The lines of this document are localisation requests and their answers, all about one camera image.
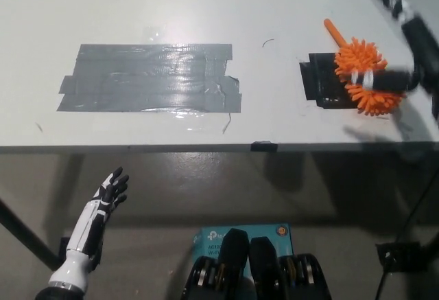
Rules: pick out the black diagonal table leg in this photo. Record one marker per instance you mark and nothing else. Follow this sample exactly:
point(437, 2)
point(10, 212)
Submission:
point(27, 236)

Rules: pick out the black floor bracket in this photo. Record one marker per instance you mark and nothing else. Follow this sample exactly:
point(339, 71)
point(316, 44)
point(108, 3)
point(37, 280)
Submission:
point(403, 257)

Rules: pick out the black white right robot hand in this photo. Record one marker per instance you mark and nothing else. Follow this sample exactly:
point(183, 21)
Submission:
point(420, 42)

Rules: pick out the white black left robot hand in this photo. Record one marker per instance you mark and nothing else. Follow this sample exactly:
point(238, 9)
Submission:
point(92, 217)

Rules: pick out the orange microfibre duster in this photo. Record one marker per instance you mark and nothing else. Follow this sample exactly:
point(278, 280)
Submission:
point(358, 58)

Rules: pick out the teal router cardboard box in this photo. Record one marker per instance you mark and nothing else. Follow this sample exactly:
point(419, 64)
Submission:
point(211, 240)

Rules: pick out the grey duct tape patch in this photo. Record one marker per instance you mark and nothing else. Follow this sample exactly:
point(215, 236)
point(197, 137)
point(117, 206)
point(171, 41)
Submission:
point(151, 80)

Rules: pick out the black tape marked square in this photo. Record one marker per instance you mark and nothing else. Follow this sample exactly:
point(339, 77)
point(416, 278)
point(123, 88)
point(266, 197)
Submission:
point(320, 82)

